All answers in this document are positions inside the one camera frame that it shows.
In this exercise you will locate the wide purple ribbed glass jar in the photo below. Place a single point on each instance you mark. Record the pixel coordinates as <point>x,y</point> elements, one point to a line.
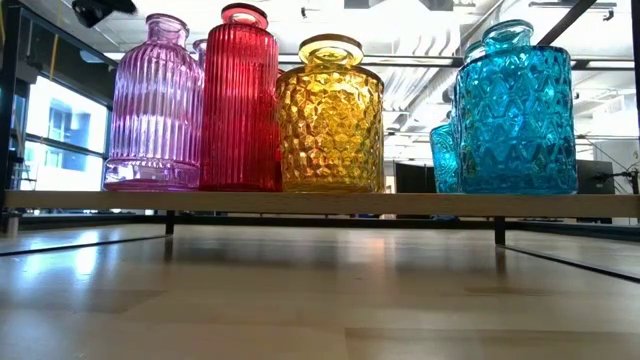
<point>155,125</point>

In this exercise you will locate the yellow honeycomb glass vase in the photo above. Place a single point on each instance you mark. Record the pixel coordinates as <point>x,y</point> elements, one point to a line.
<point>330,135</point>

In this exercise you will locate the wooden shelf with black frame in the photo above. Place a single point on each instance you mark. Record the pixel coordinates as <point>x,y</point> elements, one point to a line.
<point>350,204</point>

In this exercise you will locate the large blue embossed glass vase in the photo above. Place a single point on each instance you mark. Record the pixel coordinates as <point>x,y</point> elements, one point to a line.
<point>444,160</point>

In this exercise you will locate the blue square patterned glass vase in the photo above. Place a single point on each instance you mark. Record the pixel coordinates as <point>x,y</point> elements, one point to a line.
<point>515,130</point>

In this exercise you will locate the large window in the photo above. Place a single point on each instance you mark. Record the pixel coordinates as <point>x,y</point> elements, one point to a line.
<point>65,125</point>

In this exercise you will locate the black aluminium table frame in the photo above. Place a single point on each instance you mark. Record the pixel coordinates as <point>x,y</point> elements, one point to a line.
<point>300,221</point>

